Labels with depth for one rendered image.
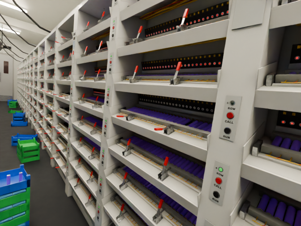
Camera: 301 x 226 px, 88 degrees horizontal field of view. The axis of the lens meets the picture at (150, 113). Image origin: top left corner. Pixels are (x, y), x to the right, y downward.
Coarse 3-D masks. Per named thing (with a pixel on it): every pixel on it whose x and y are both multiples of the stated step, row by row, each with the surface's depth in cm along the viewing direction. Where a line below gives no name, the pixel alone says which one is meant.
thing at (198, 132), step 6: (138, 114) 80; (150, 120) 74; (156, 120) 70; (162, 120) 69; (162, 126) 66; (174, 126) 63; (180, 126) 61; (186, 126) 60; (180, 132) 59; (186, 132) 58; (192, 132) 57; (198, 132) 55; (204, 132) 54; (210, 132) 53; (198, 138) 54
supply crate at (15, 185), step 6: (18, 168) 111; (0, 174) 105; (6, 174) 107; (12, 174) 109; (18, 174) 112; (24, 174) 110; (0, 180) 104; (6, 180) 105; (12, 180) 105; (18, 180) 106; (24, 180) 99; (0, 186) 98; (6, 186) 92; (12, 186) 94; (18, 186) 97; (24, 186) 99; (0, 192) 91; (6, 192) 93
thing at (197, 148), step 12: (120, 108) 94; (168, 108) 82; (120, 120) 84; (132, 120) 80; (144, 132) 70; (156, 132) 64; (168, 144) 61; (180, 144) 56; (192, 144) 52; (204, 144) 51; (204, 156) 49
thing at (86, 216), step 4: (72, 192) 155; (76, 196) 148; (76, 200) 146; (80, 204) 139; (80, 208) 139; (84, 212) 132; (84, 216) 132; (88, 216) 127; (88, 220) 125; (92, 224) 120
